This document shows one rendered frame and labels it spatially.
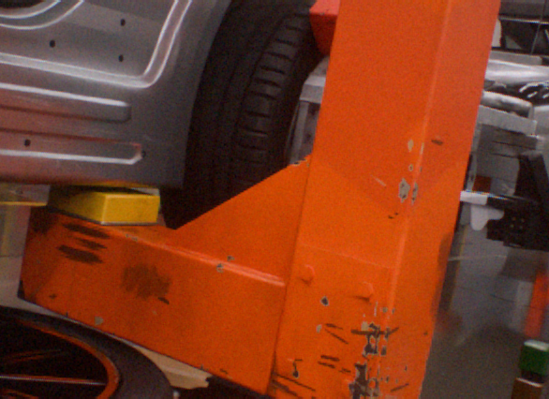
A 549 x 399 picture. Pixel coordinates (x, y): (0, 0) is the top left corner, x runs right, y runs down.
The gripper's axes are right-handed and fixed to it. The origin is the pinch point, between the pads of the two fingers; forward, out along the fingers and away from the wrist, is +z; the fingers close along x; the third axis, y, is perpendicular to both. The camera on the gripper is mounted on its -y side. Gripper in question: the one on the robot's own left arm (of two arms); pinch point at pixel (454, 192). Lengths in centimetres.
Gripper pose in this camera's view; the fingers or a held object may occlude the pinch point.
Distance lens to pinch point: 154.2
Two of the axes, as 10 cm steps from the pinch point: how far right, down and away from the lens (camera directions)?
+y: -1.8, 9.8, 1.0
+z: -9.7, -1.6, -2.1
